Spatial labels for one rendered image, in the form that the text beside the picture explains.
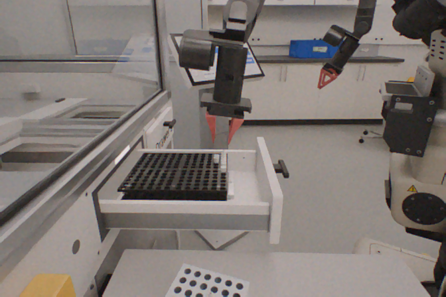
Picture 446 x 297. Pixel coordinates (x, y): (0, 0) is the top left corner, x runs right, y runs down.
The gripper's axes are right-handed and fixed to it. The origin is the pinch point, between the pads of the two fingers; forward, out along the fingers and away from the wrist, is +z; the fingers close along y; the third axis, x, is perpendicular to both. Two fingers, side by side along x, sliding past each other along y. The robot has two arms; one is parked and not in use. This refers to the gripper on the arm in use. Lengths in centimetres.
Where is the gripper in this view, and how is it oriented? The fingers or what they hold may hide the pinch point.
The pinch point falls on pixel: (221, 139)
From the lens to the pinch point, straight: 57.2
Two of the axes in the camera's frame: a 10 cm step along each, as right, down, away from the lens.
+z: -1.2, 9.1, 4.0
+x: 0.3, -4.0, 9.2
